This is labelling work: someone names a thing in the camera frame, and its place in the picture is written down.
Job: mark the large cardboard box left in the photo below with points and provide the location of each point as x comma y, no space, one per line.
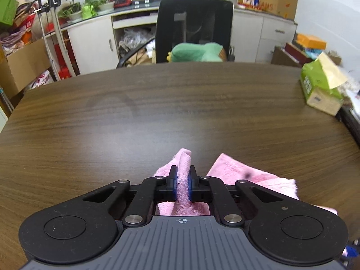
23,66

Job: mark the orange box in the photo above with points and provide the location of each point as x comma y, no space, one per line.
311,42

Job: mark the green paper bag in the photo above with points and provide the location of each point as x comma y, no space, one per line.
8,10

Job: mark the black mesh office chair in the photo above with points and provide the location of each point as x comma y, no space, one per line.
189,21

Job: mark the pink fluffy towel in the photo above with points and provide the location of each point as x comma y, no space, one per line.
225,168

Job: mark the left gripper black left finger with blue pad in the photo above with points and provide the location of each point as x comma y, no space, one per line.
83,228

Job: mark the white printed sack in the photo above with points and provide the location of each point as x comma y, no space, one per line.
44,79

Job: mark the green tissue pack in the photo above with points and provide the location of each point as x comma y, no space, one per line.
320,80

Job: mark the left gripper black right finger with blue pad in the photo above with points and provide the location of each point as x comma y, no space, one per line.
282,228

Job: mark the green plush cushion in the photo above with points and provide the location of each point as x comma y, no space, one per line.
189,52

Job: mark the cardboard box on cabinet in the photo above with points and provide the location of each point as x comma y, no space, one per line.
283,8

